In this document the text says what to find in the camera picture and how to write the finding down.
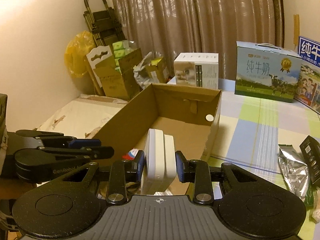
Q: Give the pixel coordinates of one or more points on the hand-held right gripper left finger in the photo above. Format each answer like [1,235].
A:
[140,166]

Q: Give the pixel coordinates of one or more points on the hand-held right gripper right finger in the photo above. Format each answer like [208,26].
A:
[179,166]

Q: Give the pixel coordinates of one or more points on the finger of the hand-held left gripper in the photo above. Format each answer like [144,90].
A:
[100,152]
[83,143]

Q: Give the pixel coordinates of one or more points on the white square plastic box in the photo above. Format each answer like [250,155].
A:
[160,157]

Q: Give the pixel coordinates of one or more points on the brown cardboard box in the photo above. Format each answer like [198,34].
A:
[175,110]

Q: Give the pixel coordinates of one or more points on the silver foil pouch green leaf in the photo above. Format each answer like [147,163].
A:
[293,172]

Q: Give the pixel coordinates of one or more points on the black shaver box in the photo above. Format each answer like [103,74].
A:
[312,160]

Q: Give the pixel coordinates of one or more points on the printed bed sheet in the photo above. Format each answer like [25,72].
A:
[75,115]

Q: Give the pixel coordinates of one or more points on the brown carton of tissues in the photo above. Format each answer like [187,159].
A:
[120,82]

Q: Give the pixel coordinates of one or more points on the checked tablecloth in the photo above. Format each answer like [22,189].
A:
[250,130]

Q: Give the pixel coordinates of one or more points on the yellow plastic bag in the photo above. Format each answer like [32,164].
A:
[77,55]

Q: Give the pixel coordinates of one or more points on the green tissue pack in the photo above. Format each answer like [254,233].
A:
[119,61]
[120,45]
[119,53]

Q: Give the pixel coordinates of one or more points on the grey crumpled plastic bag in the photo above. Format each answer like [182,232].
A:
[141,72]

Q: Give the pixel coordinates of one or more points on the white product box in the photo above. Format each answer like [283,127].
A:
[197,70]

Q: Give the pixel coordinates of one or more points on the folded metal ladder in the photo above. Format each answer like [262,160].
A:
[105,22]

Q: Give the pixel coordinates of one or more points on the green milk carton case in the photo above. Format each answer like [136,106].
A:
[265,75]

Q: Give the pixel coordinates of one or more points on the brown patterned curtain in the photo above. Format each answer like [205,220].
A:
[200,25]

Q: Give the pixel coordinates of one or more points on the blue milk carton case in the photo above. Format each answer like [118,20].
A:
[311,80]

